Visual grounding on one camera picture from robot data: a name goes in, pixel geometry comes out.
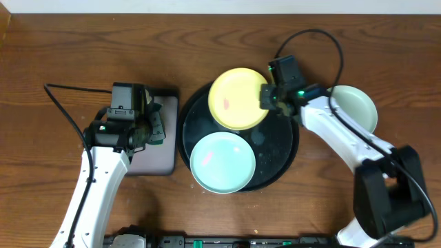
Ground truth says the green sponge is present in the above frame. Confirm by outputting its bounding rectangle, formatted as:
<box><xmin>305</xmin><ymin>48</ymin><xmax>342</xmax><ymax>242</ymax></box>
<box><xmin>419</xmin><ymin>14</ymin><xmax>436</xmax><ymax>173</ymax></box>
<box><xmin>147</xmin><ymin>103</ymin><xmax>166</xmax><ymax>145</ymax></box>

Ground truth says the yellow plate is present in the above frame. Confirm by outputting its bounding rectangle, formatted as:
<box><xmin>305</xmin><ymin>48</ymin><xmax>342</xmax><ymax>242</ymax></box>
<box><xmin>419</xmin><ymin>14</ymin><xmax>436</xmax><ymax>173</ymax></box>
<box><xmin>208</xmin><ymin>68</ymin><xmax>269</xmax><ymax>130</ymax></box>

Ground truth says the mint green plate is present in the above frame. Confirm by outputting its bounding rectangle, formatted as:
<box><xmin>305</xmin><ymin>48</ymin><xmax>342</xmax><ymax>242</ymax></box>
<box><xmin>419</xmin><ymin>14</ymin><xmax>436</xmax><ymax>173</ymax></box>
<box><xmin>332</xmin><ymin>85</ymin><xmax>378</xmax><ymax>133</ymax></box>
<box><xmin>189</xmin><ymin>132</ymin><xmax>256</xmax><ymax>194</ymax></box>

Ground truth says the mint green plate front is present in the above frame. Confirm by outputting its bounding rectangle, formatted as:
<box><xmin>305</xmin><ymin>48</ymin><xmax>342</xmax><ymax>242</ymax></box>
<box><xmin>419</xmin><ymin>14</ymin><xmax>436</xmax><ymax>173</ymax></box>
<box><xmin>189</xmin><ymin>132</ymin><xmax>256</xmax><ymax>194</ymax></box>

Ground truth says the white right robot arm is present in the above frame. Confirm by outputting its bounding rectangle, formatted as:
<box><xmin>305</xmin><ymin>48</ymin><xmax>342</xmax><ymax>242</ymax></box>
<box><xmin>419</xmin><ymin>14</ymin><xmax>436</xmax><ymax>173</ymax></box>
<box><xmin>259</xmin><ymin>84</ymin><xmax>439</xmax><ymax>247</ymax></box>

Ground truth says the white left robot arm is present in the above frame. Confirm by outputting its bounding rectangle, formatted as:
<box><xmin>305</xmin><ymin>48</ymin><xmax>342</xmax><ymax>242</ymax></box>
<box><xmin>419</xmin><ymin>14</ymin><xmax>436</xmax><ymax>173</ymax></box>
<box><xmin>51</xmin><ymin>103</ymin><xmax>166</xmax><ymax>247</ymax></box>

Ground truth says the grey rectangular tray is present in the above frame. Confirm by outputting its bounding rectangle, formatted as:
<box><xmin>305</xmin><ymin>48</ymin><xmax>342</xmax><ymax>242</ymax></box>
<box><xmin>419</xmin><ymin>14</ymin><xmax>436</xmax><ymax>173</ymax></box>
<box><xmin>127</xmin><ymin>89</ymin><xmax>179</xmax><ymax>176</ymax></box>

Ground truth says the round black tray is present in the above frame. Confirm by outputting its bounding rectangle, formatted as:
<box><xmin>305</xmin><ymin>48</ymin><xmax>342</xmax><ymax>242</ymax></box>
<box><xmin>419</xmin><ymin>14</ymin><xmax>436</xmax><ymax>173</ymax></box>
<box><xmin>176</xmin><ymin>83</ymin><xmax>299</xmax><ymax>192</ymax></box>

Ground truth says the black rail with green clips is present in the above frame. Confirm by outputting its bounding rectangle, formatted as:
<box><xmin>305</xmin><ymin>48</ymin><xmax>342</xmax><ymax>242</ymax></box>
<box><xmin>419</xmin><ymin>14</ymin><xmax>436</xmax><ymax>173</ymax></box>
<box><xmin>103</xmin><ymin>225</ymin><xmax>414</xmax><ymax>248</ymax></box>

